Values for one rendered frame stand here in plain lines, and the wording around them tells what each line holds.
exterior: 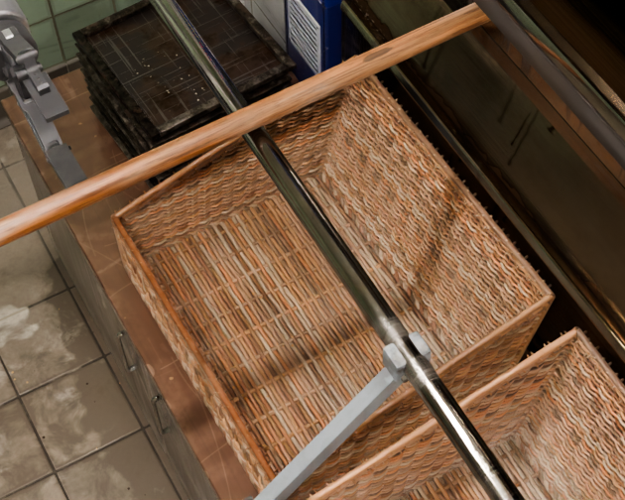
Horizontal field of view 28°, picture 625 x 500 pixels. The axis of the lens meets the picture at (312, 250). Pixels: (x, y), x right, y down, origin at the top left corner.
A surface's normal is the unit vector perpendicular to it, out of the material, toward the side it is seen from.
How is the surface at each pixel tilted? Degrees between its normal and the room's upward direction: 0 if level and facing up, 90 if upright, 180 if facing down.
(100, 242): 0
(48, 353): 0
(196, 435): 0
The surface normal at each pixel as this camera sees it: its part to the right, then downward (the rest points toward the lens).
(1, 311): -0.02, -0.56
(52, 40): 0.49, 0.72
